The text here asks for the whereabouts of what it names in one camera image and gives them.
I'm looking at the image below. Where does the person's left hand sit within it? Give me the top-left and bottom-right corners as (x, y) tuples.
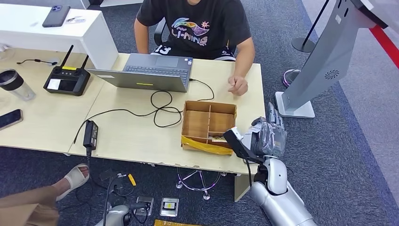
(227, 74), (249, 97)

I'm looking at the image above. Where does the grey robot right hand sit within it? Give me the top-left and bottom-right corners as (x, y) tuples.
(251, 102), (287, 158)

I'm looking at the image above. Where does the seated person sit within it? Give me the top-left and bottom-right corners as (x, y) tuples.
(134, 0), (256, 97)

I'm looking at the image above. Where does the person's leg with sandal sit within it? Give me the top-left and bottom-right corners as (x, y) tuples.
(0, 163), (90, 226)

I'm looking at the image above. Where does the open metal floor socket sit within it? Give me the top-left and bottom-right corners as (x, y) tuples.
(134, 195), (155, 217)

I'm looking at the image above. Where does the metal floor socket yellow label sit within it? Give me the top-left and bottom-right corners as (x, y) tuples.
(160, 197), (180, 218)

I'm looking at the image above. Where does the yellow flat package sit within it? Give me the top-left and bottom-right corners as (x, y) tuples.
(154, 219), (200, 226)

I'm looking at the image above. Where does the dark floor plate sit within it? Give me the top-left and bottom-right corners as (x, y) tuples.
(99, 169), (114, 182)

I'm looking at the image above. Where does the round chrome base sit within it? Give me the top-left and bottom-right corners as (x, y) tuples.
(282, 69), (302, 88)

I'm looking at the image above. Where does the wooden divided box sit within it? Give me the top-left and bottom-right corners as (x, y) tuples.
(181, 100), (238, 156)

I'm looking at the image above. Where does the chrome stool base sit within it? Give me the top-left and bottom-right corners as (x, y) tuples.
(176, 167), (228, 201)

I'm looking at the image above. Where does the black power adapter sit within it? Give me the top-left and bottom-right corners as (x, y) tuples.
(83, 120), (99, 150)

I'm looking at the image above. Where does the grey kiosk stand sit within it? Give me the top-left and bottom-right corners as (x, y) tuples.
(275, 0), (399, 119)

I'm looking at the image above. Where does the grey laptop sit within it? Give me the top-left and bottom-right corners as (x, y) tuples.
(88, 53), (194, 93)

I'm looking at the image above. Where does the black remote controller with antennas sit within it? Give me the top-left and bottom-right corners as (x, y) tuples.
(43, 45), (91, 97)

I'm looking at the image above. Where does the red barrier belt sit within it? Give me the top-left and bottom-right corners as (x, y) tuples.
(369, 25), (399, 70)

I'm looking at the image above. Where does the black smartphone with tan case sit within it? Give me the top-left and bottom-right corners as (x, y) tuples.
(0, 109), (24, 131)

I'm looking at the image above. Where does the clear tumbler with black lid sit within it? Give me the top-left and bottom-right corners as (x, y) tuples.
(0, 69), (36, 101)

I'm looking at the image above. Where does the dark grey smartphone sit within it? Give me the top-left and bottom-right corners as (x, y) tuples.
(42, 4), (71, 28)

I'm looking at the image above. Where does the white counter block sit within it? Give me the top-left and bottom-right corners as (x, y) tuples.
(0, 3), (120, 70)

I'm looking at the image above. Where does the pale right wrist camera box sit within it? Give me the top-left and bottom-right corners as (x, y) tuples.
(223, 127), (244, 149)

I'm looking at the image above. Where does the black floor cable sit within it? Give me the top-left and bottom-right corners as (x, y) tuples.
(59, 147), (138, 226)

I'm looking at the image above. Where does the black stanchion post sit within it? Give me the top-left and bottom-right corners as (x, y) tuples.
(291, 0), (330, 53)

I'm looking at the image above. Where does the black laptop charger cable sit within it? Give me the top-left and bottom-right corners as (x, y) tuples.
(73, 78), (215, 144)

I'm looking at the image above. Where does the thin black cable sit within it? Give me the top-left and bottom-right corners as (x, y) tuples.
(16, 58), (59, 66)

